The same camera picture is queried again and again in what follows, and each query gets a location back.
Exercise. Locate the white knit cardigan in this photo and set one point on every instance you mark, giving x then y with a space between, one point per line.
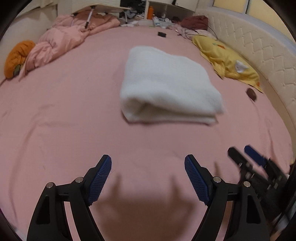
166 81

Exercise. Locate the small black object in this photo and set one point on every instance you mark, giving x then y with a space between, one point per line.
161 34

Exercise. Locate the yellow blanket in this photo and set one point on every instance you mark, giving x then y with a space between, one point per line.
222 58

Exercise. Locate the small brown object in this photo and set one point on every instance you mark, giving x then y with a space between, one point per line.
251 93

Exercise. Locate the maroon cloth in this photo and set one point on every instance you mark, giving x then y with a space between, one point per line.
194 22

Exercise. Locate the white tube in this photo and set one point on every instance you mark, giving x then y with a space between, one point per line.
156 21

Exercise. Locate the orange bottle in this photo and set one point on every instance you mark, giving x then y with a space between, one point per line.
150 12

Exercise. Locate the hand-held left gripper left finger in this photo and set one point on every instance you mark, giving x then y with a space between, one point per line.
99 180

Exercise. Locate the white shelf unit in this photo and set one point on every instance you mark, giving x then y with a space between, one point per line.
171 8

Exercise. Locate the orange pillow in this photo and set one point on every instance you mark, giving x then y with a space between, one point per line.
16 55

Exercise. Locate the cream quilted headboard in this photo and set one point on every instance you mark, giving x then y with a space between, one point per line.
254 41

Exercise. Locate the light pink garment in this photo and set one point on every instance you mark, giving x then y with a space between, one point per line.
185 31

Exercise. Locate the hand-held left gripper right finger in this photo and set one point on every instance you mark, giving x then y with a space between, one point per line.
198 180

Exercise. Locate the pink duvet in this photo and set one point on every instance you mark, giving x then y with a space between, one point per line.
57 44

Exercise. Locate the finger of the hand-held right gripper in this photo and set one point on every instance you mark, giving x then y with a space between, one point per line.
235 156
254 154

